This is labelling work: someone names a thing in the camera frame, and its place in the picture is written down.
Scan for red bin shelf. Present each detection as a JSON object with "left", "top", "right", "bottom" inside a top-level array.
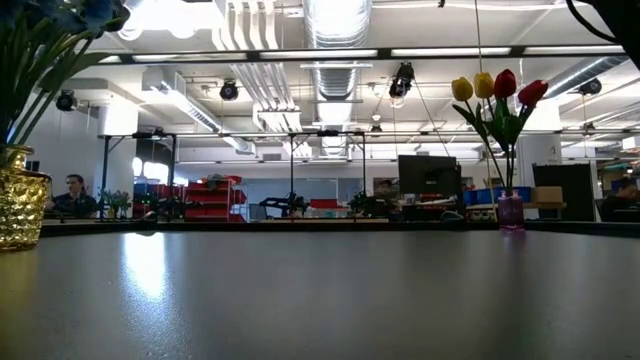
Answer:
[{"left": 184, "top": 175, "right": 248, "bottom": 223}]

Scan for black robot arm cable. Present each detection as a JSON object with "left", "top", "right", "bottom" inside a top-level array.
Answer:
[{"left": 564, "top": 0, "right": 619, "bottom": 45}]

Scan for blue storage bins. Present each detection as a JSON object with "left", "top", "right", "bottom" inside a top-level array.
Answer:
[{"left": 462, "top": 186, "right": 532, "bottom": 207}]

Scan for person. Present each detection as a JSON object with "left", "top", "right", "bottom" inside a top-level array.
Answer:
[
  {"left": 44, "top": 173, "right": 99, "bottom": 220},
  {"left": 598, "top": 175, "right": 640, "bottom": 224}
]

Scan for black metal rig frame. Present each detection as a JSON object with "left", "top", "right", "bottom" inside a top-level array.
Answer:
[
  {"left": 288, "top": 129, "right": 368, "bottom": 219},
  {"left": 97, "top": 130, "right": 177, "bottom": 221}
]

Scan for black computer monitor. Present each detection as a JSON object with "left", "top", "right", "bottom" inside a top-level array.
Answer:
[{"left": 398, "top": 154, "right": 463, "bottom": 199}]

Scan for purple glass vase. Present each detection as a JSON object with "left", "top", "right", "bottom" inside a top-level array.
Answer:
[{"left": 497, "top": 189, "right": 525, "bottom": 231}]

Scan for black panel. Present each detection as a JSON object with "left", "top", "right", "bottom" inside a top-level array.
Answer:
[{"left": 532, "top": 163, "right": 596, "bottom": 222}]

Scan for gold textured glass vase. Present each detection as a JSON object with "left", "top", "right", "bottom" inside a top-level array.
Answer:
[{"left": 0, "top": 144, "right": 53, "bottom": 252}]

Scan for overhead light bar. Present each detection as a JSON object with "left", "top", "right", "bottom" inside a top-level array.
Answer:
[{"left": 97, "top": 45, "right": 626, "bottom": 64}]

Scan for white column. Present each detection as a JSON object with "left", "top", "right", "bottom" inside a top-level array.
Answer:
[{"left": 516, "top": 134, "right": 563, "bottom": 189}]

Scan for red artificial tulip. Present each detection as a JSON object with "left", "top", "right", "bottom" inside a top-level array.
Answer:
[
  {"left": 488, "top": 68, "right": 519, "bottom": 194},
  {"left": 503, "top": 78, "right": 550, "bottom": 194}
]

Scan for yellow artificial tulip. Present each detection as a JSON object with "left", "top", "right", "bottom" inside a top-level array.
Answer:
[
  {"left": 473, "top": 71, "right": 510, "bottom": 194},
  {"left": 451, "top": 76, "right": 507, "bottom": 194}
]

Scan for cardboard box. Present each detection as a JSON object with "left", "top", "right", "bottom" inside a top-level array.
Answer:
[{"left": 530, "top": 186, "right": 564, "bottom": 204}]

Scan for silver ventilation duct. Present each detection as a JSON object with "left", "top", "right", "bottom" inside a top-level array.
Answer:
[{"left": 302, "top": 0, "right": 374, "bottom": 102}]

